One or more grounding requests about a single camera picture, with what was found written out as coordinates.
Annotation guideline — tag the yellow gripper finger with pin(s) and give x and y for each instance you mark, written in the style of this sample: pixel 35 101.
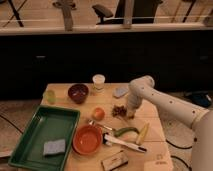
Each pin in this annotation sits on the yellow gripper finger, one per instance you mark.
pixel 130 114

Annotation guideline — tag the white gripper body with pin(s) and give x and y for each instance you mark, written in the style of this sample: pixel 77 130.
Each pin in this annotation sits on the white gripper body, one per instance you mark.
pixel 133 102

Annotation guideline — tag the red grape bunch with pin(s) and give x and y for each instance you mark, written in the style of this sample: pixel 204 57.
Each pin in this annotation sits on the red grape bunch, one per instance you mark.
pixel 119 111

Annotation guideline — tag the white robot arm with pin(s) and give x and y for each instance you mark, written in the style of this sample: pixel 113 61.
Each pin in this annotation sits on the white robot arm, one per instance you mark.
pixel 197 118

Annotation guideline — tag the red orange bowl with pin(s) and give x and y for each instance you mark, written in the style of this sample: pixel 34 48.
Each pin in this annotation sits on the red orange bowl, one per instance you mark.
pixel 87 140

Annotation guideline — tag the dark maroon bowl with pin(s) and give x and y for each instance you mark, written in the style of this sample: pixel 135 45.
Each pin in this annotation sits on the dark maroon bowl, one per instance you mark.
pixel 78 93

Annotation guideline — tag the yellow corn cob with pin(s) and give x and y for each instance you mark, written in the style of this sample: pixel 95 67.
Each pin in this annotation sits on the yellow corn cob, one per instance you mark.
pixel 142 134

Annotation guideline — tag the green chili pepper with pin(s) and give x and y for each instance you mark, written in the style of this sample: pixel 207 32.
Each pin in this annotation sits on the green chili pepper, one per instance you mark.
pixel 122 131

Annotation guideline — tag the orange tomato fruit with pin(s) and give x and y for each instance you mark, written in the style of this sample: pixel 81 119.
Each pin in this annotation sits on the orange tomato fruit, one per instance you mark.
pixel 98 114

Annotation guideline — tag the metal spoon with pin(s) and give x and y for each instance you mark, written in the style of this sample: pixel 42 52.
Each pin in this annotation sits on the metal spoon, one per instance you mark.
pixel 91 122

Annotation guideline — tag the white cup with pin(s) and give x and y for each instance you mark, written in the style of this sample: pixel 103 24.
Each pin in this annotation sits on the white cup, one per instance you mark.
pixel 98 81

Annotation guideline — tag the wooden block eraser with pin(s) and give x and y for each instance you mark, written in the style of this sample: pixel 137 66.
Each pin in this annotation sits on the wooden block eraser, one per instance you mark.
pixel 114 161

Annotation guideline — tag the blue grey sponge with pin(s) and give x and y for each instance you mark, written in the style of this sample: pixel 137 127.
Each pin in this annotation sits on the blue grey sponge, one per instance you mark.
pixel 54 147

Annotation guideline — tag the green translucent cup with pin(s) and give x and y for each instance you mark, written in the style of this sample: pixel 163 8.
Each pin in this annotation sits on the green translucent cup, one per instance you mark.
pixel 50 96

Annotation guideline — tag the green plastic tray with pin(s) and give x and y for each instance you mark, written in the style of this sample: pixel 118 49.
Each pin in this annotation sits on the green plastic tray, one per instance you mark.
pixel 47 124

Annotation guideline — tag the black office chair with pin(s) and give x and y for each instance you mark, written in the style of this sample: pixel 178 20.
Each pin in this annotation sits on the black office chair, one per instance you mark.
pixel 144 12

